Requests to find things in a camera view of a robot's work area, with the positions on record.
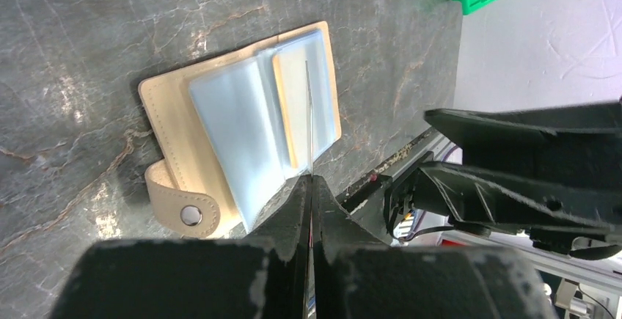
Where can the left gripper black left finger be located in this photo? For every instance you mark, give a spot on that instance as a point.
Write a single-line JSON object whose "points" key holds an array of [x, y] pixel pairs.
{"points": [[263, 275]]}

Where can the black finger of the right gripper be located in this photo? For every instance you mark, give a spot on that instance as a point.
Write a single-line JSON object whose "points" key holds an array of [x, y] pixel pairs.
{"points": [[577, 146], [584, 223]]}

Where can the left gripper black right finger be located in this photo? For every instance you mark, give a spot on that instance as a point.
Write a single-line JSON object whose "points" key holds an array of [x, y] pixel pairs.
{"points": [[359, 276]]}

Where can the beige leather card holder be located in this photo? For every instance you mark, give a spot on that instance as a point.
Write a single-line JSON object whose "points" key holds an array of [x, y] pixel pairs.
{"points": [[219, 127]]}

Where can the black card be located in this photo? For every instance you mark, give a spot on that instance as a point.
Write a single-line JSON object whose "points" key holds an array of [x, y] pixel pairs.
{"points": [[309, 116]]}

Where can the beige gold card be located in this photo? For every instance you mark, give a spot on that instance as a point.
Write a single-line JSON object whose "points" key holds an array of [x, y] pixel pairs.
{"points": [[288, 69]]}

